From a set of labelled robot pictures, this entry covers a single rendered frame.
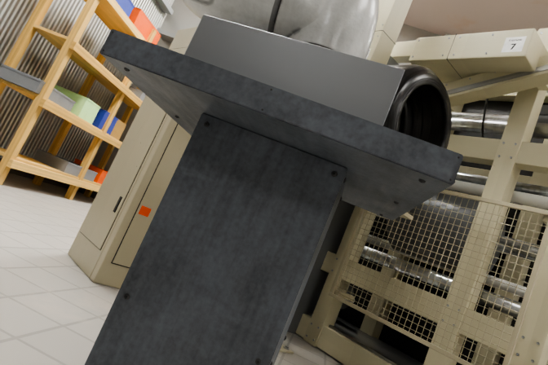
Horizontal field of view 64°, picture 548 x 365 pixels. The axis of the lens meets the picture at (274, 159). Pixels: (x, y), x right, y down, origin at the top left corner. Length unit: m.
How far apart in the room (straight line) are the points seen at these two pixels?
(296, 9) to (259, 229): 0.40
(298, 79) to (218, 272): 0.31
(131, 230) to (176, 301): 1.35
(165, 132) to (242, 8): 1.23
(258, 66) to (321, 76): 0.10
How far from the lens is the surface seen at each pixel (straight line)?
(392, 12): 2.51
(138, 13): 4.86
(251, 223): 0.67
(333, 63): 0.67
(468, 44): 2.47
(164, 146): 2.02
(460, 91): 2.49
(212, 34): 0.72
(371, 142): 0.55
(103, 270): 2.05
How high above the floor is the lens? 0.47
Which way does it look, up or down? 9 degrees up
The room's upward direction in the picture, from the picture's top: 23 degrees clockwise
